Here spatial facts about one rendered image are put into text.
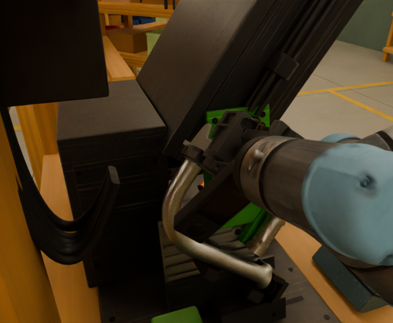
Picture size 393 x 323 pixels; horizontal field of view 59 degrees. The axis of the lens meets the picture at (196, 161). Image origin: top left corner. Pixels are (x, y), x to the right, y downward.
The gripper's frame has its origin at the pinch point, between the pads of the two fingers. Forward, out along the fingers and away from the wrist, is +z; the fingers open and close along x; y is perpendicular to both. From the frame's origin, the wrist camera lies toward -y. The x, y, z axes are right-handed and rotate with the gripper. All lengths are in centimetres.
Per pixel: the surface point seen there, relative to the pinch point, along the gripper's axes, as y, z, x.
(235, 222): -5.1, 3.6, -13.9
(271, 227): -2.4, 0.2, -18.4
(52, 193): -28, 60, 12
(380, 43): 431, 513, -388
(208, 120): 6.7, 2.2, 1.2
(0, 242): -14.6, -22.2, 18.1
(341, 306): -8.1, -0.5, -41.3
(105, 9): 90, 301, 46
